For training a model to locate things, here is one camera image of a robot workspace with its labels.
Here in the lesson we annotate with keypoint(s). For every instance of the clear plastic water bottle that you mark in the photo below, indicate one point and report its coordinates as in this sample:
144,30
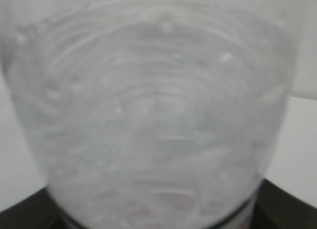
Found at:
151,114

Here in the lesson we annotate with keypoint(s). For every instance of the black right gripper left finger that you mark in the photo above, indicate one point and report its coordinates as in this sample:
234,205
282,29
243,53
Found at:
35,212

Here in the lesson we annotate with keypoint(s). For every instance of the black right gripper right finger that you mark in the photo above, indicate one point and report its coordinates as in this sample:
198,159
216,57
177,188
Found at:
277,209

